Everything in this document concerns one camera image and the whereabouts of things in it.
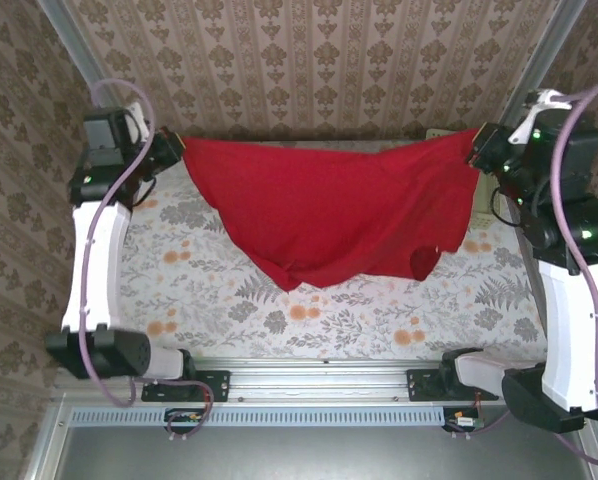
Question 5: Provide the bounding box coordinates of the grey slotted cable duct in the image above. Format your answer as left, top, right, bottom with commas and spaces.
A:
68, 405, 448, 429

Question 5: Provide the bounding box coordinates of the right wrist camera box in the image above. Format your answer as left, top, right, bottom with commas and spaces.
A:
508, 88, 598, 165

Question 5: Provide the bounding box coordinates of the red t-shirt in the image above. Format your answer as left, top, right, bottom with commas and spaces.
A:
181, 128, 483, 294

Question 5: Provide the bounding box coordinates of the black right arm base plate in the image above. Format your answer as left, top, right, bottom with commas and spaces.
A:
406, 368, 500, 403

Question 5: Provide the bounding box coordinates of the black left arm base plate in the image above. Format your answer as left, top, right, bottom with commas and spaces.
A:
141, 369, 230, 403

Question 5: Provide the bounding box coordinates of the grey sheet metal panel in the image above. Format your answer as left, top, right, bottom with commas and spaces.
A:
53, 424, 598, 480

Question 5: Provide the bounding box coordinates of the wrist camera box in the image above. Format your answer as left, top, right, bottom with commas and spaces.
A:
82, 102, 149, 151
508, 88, 598, 165

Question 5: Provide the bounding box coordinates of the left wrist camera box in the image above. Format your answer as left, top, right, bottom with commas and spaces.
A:
82, 102, 149, 151

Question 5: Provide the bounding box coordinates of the long aluminium base rail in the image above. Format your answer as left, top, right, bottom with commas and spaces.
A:
51, 357, 590, 404

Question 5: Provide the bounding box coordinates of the small controller circuit board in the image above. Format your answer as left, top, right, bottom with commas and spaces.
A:
164, 407, 205, 435
442, 407, 482, 434

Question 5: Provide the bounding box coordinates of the thin black left gripper cable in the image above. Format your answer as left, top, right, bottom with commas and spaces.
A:
131, 172, 159, 209

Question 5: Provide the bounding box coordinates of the aluminium frame post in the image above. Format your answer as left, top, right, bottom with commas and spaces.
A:
516, 0, 588, 99
36, 0, 103, 101

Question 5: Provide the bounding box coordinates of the floral printed tablecloth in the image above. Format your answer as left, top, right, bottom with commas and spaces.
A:
93, 140, 553, 361

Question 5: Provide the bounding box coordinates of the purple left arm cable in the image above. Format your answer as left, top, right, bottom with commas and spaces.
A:
78, 78, 215, 444

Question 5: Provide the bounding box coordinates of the pale green plastic basket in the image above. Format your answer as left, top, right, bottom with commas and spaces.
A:
425, 128, 505, 232

